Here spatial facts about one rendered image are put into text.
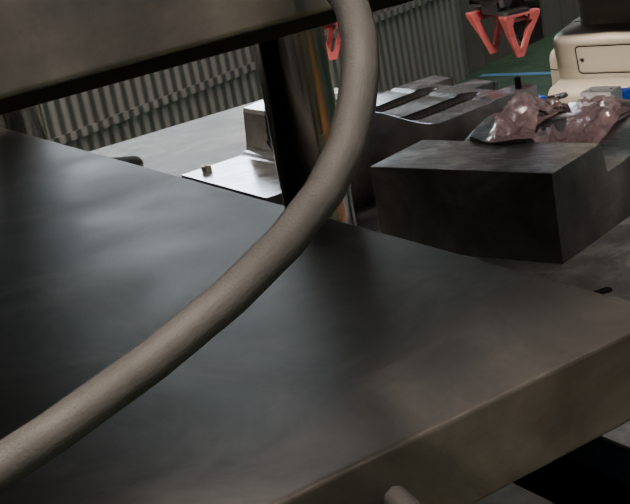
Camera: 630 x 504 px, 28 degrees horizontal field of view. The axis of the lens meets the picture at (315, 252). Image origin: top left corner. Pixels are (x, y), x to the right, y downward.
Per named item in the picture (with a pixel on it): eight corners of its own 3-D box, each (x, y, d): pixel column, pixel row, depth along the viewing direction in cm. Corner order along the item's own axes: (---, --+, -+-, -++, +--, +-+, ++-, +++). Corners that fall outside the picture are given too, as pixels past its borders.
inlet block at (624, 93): (623, 104, 197) (620, 70, 196) (653, 103, 194) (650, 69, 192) (583, 127, 188) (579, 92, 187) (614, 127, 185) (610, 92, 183)
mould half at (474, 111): (440, 125, 217) (429, 49, 213) (543, 140, 196) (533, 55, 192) (189, 211, 194) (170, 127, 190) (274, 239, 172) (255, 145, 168)
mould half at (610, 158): (574, 136, 195) (565, 67, 192) (736, 139, 178) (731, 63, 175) (383, 248, 160) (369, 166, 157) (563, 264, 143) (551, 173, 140)
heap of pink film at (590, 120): (551, 121, 183) (544, 68, 180) (665, 121, 171) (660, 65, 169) (452, 175, 165) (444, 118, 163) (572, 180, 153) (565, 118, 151)
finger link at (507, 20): (510, 63, 198) (503, 3, 195) (486, 59, 204) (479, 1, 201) (546, 53, 200) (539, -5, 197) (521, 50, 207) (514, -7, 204)
